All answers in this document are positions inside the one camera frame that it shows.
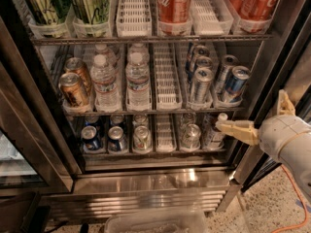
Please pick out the brown tea bottle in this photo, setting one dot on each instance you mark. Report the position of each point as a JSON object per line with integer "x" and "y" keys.
{"x": 213, "y": 137}

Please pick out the front gold can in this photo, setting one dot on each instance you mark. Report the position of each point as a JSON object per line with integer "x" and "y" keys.
{"x": 73, "y": 89}

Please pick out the empty white tray bottom shelf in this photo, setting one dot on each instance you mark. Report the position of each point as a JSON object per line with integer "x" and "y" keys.
{"x": 164, "y": 133}

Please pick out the fridge glass door left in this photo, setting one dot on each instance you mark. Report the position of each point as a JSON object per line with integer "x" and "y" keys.
{"x": 20, "y": 121}

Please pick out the front left water bottle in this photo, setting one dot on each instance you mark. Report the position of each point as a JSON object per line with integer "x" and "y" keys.
{"x": 103, "y": 76}

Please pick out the silver soda can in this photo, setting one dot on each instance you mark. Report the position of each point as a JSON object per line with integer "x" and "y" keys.
{"x": 186, "y": 122}
{"x": 191, "y": 137}

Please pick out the right front coca-cola can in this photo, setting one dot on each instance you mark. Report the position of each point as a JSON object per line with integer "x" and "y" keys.
{"x": 257, "y": 9}

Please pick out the middle silver slim can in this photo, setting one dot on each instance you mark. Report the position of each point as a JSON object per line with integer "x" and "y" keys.
{"x": 200, "y": 61}

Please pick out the left green tall can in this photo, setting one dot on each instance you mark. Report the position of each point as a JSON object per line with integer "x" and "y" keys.
{"x": 49, "y": 12}

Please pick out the water bottle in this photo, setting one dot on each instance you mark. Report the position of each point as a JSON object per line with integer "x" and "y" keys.
{"x": 105, "y": 50}
{"x": 139, "y": 47}
{"x": 138, "y": 81}
{"x": 103, "y": 76}

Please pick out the sprite can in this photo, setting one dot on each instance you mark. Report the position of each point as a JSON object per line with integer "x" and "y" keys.
{"x": 142, "y": 138}
{"x": 140, "y": 120}

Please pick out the rear left pepsi can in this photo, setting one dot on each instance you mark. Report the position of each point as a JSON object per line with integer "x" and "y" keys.
{"x": 95, "y": 121}

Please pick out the right green tall can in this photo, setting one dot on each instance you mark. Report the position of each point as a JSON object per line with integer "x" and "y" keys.
{"x": 91, "y": 11}

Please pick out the green tall can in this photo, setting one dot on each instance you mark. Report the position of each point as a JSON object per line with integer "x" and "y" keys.
{"x": 49, "y": 12}
{"x": 91, "y": 11}

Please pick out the pepsi can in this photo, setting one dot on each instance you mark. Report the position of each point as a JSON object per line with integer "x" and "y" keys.
{"x": 118, "y": 120}
{"x": 95, "y": 121}
{"x": 116, "y": 139}
{"x": 90, "y": 138}

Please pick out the rear right water bottle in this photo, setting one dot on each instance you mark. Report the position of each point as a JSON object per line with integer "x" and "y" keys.
{"x": 139, "y": 47}

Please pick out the front right water bottle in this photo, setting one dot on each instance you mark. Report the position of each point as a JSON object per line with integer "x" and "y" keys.
{"x": 138, "y": 81}

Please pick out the front sprite can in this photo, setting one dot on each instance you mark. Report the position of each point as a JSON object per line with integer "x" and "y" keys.
{"x": 142, "y": 138}

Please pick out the gold can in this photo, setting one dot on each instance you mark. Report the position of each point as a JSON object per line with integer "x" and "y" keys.
{"x": 78, "y": 66}
{"x": 73, "y": 89}

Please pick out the front left pepsi can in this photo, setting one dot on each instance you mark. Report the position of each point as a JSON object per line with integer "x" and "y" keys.
{"x": 90, "y": 138}

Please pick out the empty white tray top shelf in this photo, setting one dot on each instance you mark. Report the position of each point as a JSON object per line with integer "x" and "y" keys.
{"x": 134, "y": 18}

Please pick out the centre coca-cola can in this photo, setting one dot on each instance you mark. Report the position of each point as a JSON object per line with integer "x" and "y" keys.
{"x": 173, "y": 11}

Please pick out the rear silver slim can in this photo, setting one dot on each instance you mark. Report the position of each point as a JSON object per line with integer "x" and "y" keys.
{"x": 193, "y": 52}

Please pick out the rear sprite can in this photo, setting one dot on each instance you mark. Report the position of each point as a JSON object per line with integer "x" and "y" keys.
{"x": 140, "y": 120}

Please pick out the front silver soda can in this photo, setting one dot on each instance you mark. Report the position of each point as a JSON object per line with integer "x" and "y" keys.
{"x": 191, "y": 137}

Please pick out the rear silver soda can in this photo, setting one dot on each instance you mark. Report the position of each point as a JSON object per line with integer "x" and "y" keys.
{"x": 186, "y": 122}

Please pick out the silver redbull can behind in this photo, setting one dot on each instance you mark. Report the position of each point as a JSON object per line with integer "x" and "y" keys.
{"x": 228, "y": 61}

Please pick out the rear gold can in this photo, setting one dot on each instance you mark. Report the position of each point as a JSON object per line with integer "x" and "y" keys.
{"x": 78, "y": 66}

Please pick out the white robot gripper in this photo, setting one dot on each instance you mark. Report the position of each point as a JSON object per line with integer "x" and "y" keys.
{"x": 281, "y": 136}

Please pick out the rear left water bottle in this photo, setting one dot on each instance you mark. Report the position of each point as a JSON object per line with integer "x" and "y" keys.
{"x": 105, "y": 50}

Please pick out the blue silver redbull can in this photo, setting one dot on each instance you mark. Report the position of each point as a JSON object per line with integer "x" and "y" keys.
{"x": 235, "y": 83}

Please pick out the silver slim can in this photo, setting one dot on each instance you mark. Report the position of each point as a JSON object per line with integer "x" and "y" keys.
{"x": 193, "y": 52}
{"x": 200, "y": 61}
{"x": 200, "y": 85}

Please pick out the front silver slim can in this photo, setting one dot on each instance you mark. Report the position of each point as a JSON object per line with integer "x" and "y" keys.
{"x": 200, "y": 85}

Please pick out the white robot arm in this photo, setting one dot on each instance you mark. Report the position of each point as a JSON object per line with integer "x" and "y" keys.
{"x": 300, "y": 169}

